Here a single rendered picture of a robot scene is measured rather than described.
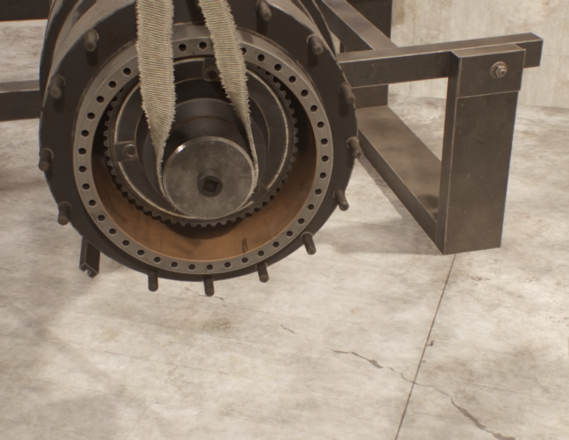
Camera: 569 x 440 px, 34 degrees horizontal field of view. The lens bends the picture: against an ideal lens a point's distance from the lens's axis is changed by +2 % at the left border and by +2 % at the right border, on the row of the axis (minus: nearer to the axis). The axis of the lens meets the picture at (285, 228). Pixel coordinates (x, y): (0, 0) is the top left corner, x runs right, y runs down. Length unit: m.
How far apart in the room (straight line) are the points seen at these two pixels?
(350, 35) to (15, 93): 1.04
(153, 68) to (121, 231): 0.29
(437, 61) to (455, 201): 0.43
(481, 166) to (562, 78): 1.32
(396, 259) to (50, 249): 1.09
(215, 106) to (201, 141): 0.09
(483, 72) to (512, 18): 1.35
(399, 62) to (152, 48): 1.39
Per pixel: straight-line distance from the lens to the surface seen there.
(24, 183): 3.51
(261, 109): 1.54
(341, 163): 1.57
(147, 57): 1.37
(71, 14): 1.69
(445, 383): 2.38
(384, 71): 2.66
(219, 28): 1.35
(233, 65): 1.37
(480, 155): 2.80
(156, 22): 1.35
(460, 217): 2.87
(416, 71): 2.69
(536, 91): 4.10
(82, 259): 1.55
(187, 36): 1.40
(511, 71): 2.73
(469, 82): 2.68
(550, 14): 4.01
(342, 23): 3.02
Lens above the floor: 1.45
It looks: 29 degrees down
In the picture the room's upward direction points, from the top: 1 degrees counter-clockwise
